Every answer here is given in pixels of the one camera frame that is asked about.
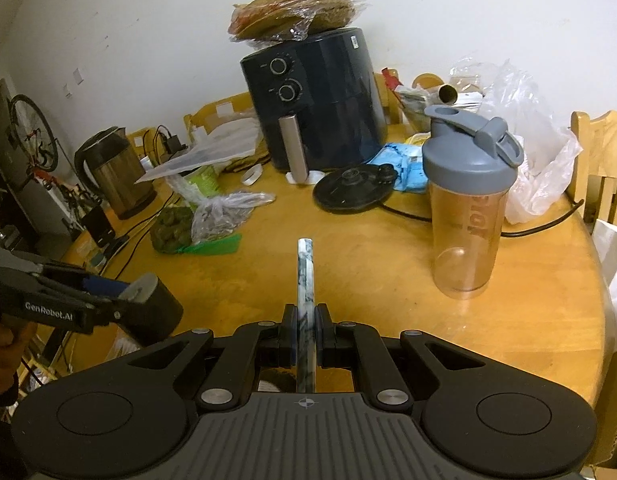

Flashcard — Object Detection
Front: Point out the black charger plug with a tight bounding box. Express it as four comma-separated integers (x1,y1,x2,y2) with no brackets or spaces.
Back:
156,125,189,156

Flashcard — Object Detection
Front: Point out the cardboard box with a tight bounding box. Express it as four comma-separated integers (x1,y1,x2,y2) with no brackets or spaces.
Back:
583,350,617,480

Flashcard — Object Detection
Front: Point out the clear flat plastic bag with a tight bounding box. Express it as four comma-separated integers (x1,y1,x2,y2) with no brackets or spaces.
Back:
135,127,262,185

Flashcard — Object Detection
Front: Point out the glass jar with packets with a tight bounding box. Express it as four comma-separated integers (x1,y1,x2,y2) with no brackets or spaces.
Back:
399,87,439,131

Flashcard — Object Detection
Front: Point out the white plastic piece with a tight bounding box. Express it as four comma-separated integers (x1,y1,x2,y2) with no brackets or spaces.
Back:
286,170,325,186

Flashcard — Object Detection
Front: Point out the brown woven pad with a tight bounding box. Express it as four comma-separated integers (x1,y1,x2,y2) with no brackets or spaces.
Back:
223,147,272,173

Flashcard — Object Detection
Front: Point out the marbled grey pen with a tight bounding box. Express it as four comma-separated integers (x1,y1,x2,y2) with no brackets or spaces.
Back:
294,237,319,393

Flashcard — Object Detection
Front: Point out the person's left hand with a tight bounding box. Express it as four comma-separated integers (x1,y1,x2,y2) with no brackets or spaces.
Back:
0,317,38,396

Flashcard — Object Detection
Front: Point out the black phone stand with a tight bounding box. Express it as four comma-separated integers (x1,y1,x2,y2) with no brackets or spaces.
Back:
82,205,124,253

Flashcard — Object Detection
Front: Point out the bag of flatbreads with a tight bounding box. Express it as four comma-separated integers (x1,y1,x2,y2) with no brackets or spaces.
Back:
227,0,382,43

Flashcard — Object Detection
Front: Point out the white paper bag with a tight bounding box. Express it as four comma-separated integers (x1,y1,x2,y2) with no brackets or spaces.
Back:
591,219,617,356

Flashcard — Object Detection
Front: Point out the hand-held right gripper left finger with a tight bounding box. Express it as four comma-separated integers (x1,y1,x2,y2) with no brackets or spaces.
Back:
123,304,298,409

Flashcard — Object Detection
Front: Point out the bag of dark green lumps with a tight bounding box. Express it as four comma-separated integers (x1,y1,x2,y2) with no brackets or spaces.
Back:
151,206,194,253

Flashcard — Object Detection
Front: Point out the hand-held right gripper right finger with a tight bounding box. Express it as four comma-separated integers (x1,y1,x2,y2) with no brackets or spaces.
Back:
315,304,490,409

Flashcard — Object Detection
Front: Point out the dark blue air fryer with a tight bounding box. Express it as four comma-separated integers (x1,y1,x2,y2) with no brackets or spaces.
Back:
239,27,389,186

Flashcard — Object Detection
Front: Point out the bicycle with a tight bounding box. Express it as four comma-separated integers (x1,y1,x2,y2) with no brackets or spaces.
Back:
8,94,59,173

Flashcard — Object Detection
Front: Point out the green plastic scraper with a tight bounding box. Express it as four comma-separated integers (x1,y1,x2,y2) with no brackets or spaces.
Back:
181,233,242,257

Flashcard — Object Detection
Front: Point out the wooden desktop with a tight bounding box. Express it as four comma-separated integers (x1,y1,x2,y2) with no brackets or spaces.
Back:
61,157,617,411

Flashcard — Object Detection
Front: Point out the clear shaker bottle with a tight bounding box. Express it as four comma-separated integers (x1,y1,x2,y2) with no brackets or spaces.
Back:
421,105,524,301

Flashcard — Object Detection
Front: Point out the black power cable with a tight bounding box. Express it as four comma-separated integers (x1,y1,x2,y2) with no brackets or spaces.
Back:
379,195,584,238

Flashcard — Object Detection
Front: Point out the clear bag of dark seeds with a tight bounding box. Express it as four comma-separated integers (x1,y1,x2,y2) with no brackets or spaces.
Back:
191,191,276,247

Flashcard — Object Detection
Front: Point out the green paper cup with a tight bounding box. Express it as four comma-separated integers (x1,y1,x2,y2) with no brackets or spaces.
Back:
183,164,222,201

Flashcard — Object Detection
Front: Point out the crumpled clear plastic bag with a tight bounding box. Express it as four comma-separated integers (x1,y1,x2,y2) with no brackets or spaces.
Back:
449,57,584,226

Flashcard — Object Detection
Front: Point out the blue wet wipes packet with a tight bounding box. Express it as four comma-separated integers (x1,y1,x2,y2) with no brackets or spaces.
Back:
371,142,420,167
393,157,432,193

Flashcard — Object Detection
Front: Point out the black desk cable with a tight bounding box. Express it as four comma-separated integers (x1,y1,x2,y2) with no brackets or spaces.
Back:
101,215,162,281

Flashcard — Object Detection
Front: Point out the small teal printed box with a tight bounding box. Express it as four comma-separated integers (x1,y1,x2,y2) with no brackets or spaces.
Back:
83,245,109,276

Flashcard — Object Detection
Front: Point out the black cylinder with grey top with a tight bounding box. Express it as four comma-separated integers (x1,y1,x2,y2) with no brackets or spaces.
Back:
117,274,184,348

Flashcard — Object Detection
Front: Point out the black kettle base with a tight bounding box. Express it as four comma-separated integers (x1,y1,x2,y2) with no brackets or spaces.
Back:
313,164,397,215

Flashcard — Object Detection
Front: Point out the wood-pattern electric kettle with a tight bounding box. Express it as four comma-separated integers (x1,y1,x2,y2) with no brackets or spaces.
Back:
74,126,156,220

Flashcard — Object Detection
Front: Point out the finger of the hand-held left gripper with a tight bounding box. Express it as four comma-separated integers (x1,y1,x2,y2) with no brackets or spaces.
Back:
88,300,129,335
41,262,133,302

